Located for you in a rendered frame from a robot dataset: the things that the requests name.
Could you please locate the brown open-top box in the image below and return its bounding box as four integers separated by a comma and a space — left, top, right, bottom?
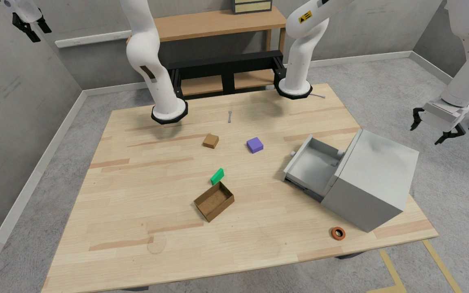
194, 180, 235, 223

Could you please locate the brown cube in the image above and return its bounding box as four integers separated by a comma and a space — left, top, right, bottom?
203, 134, 219, 149

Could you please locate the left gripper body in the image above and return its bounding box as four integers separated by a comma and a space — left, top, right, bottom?
420, 105, 469, 132

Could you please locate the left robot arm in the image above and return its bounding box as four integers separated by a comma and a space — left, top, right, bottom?
279, 0, 469, 123

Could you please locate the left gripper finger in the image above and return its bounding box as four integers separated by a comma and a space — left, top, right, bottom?
434, 123, 466, 145
410, 107, 425, 131

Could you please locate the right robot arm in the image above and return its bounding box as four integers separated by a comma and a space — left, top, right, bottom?
119, 0, 186, 120

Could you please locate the orange-brown ring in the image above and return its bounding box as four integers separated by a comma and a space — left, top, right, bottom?
331, 227, 346, 241

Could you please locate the purple block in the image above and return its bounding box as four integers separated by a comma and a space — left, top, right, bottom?
247, 137, 263, 154

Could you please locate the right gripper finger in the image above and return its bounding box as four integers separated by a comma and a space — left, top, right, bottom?
37, 15, 52, 33
12, 12, 41, 43

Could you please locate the green rectangular block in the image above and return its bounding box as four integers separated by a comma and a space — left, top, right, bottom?
210, 168, 224, 185

